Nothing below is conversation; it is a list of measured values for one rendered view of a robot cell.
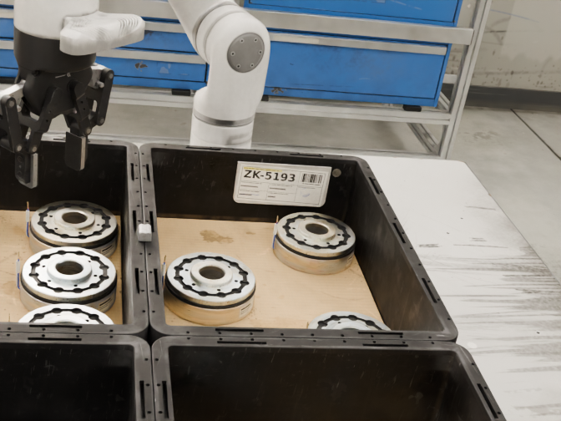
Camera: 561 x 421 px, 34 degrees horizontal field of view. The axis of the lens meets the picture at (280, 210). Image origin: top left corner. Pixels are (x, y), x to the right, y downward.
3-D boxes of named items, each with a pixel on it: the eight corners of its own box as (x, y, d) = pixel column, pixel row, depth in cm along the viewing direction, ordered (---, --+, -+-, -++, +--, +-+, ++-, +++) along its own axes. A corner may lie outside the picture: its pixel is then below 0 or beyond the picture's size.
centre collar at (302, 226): (293, 222, 117) (293, 218, 116) (329, 222, 118) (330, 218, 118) (302, 242, 113) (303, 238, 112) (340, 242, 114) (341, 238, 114)
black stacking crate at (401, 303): (133, 223, 120) (139, 146, 115) (347, 233, 127) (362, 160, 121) (142, 433, 87) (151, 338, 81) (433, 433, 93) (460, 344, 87)
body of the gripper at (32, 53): (63, 1, 88) (59, 90, 93) (-8, 13, 82) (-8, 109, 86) (118, 22, 85) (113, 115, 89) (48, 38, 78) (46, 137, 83)
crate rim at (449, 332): (137, 158, 116) (138, 141, 115) (361, 171, 122) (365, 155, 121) (148, 355, 82) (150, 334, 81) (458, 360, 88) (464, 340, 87)
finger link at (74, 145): (80, 139, 91) (79, 172, 92) (85, 137, 91) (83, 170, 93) (65, 131, 92) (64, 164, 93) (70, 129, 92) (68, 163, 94)
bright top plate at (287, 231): (268, 215, 118) (269, 211, 118) (341, 215, 121) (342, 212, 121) (287, 256, 110) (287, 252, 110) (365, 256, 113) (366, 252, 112)
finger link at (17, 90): (23, 68, 84) (29, 88, 86) (-15, 93, 81) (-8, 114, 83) (41, 76, 83) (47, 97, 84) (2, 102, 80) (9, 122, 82)
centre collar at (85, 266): (48, 259, 101) (48, 254, 101) (93, 261, 102) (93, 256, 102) (44, 283, 97) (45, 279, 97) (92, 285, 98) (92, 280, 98)
